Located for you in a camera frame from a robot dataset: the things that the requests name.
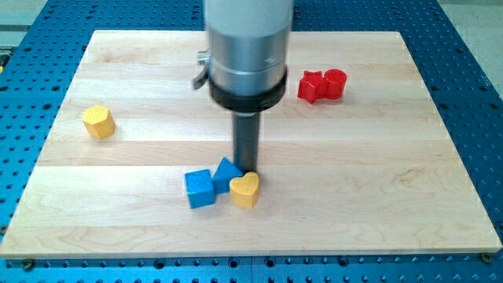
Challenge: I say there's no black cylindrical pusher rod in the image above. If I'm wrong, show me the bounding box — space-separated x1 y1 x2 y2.
233 112 260 172

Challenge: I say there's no yellow heart block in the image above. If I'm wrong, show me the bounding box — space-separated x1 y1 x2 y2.
229 172 260 208

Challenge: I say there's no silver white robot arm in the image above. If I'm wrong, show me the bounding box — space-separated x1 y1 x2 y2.
193 0 294 172

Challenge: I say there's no yellow hexagon block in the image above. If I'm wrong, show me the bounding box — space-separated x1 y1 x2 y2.
82 105 116 139

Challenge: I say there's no blue triangle block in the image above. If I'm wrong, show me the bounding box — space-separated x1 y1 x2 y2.
212 157 243 194

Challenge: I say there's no blue cube block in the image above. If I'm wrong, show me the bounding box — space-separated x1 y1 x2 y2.
185 169 215 209

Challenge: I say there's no red star block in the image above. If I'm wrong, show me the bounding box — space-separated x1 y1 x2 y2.
297 71 326 104

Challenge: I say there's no red cylinder block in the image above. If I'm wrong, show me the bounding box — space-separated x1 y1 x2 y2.
324 69 347 100

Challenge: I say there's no light wooden board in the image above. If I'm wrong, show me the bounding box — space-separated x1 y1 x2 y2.
1 31 501 259

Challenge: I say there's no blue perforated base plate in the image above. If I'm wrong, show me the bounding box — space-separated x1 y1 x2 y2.
1 0 502 282

